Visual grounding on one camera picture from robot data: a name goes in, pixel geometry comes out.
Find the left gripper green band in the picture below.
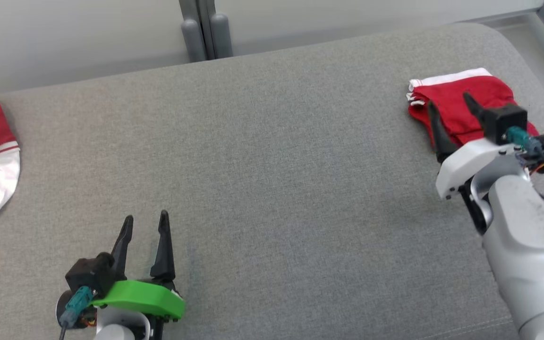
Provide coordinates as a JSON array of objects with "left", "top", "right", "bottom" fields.
[{"left": 56, "top": 211, "right": 186, "bottom": 340}]

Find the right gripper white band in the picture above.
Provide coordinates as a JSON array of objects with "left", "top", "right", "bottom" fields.
[{"left": 427, "top": 92, "right": 544, "bottom": 235}]

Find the red garment with white band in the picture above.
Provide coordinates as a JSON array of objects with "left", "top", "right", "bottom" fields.
[{"left": 406, "top": 68, "right": 539, "bottom": 148}]

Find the grey fabric sofa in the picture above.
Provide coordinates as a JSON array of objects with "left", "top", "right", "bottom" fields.
[{"left": 0, "top": 22, "right": 544, "bottom": 340}]

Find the black right cable teal plug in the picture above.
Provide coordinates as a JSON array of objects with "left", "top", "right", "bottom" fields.
[{"left": 506, "top": 126, "right": 544, "bottom": 200}]

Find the black cable teal plug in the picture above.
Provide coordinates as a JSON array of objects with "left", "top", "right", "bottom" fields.
[
  {"left": 506, "top": 126, "right": 544, "bottom": 200},
  {"left": 59, "top": 286, "right": 94, "bottom": 340}
]

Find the black left cable teal plug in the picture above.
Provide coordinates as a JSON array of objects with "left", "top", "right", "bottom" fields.
[{"left": 59, "top": 286, "right": 94, "bottom": 340}]

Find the grey round post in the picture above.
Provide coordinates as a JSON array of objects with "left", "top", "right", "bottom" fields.
[
  {"left": 211, "top": 13, "right": 233, "bottom": 60},
  {"left": 181, "top": 18, "right": 206, "bottom": 63}
]

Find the grey vertical frame bar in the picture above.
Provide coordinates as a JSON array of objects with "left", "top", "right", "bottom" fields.
[{"left": 179, "top": 0, "right": 216, "bottom": 61}]

